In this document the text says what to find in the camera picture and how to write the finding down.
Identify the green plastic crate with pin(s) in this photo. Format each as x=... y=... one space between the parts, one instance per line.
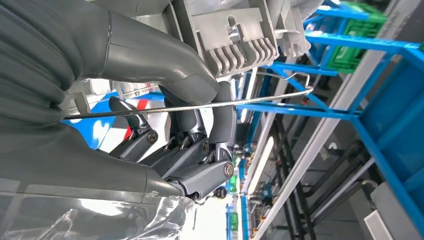
x=351 y=56

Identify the blue metal shelf rack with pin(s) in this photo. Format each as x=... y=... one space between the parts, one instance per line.
x=391 y=109

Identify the clear plastic film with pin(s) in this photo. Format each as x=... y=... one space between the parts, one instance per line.
x=116 y=218

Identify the ceiling light strip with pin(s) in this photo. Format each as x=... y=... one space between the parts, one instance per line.
x=260 y=165

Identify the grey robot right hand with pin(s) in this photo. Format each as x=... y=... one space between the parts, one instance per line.
x=149 y=56

